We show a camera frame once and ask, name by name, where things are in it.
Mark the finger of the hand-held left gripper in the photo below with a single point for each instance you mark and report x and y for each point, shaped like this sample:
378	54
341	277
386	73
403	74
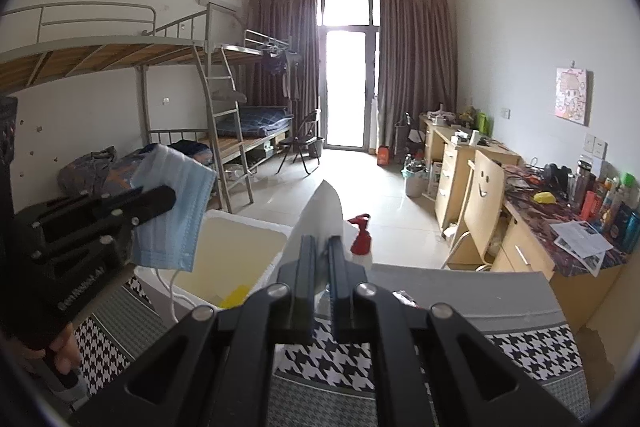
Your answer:
150	203

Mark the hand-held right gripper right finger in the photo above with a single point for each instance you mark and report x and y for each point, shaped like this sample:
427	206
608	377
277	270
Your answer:
342	277

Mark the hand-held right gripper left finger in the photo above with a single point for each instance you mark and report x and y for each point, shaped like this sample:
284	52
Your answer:
300	277

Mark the blue face mask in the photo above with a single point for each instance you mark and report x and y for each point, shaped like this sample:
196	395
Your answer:
175	217

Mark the white face mask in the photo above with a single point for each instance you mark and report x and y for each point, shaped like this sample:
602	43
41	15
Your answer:
322	212

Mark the yellow foam fruit net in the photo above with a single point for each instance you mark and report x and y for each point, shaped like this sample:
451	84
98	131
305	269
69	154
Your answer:
234	298

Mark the white foam box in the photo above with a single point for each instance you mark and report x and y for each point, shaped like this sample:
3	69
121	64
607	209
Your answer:
225	247

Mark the person's left hand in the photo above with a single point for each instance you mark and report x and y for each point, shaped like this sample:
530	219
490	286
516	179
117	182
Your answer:
65	349

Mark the white pump bottle red cap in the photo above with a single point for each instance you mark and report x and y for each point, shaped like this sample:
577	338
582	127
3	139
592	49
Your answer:
361	249

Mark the red snack packet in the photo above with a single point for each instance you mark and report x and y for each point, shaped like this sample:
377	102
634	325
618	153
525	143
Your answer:
405	298

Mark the dark printed cloth bundle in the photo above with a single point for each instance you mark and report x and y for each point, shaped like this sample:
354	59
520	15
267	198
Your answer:
85	172

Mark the white waste bin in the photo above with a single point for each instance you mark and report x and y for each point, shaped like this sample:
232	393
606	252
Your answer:
416	184

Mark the orange bag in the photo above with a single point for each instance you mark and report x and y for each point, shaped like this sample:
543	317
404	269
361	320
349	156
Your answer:
383	156

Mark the black folding chair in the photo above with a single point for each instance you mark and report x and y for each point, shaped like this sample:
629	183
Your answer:
300	142

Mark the blue bedding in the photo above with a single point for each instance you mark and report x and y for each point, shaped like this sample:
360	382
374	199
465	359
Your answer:
257	119

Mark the small metal bunk bed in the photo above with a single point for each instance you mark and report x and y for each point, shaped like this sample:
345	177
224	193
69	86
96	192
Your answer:
260	122

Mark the wooden desk with drawers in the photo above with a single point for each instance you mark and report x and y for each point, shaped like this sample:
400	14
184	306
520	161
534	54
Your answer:
450	177

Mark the wooden smiley face chair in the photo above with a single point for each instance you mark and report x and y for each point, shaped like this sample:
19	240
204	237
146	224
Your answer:
480	207

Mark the large metal bunk bed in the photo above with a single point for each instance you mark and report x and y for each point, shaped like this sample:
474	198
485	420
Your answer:
100	52

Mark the hanging dark clothes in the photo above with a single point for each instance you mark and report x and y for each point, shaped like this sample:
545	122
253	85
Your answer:
277	67

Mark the houndstooth tablecloth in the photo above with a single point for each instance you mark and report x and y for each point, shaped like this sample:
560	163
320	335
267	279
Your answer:
525	347

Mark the wooden desk with patterned cover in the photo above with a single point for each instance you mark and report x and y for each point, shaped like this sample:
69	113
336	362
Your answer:
540	257

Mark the glass balcony door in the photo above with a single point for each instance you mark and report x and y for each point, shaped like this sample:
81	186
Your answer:
347	77

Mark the yellow object on desk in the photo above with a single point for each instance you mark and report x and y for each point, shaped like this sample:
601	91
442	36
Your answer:
544	197

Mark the brown curtain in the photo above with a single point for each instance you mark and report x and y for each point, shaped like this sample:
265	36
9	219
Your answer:
285	22
415	67

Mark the printed papers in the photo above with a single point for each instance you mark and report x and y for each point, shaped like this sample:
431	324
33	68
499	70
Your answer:
582	242

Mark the group of toiletry bottles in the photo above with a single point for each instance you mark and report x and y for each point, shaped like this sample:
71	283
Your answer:
610	207

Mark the white wall switch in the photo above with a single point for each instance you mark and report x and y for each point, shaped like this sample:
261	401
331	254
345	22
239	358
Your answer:
595	145

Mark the cartoon wall picture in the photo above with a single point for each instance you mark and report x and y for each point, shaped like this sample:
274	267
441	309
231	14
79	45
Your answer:
571	96

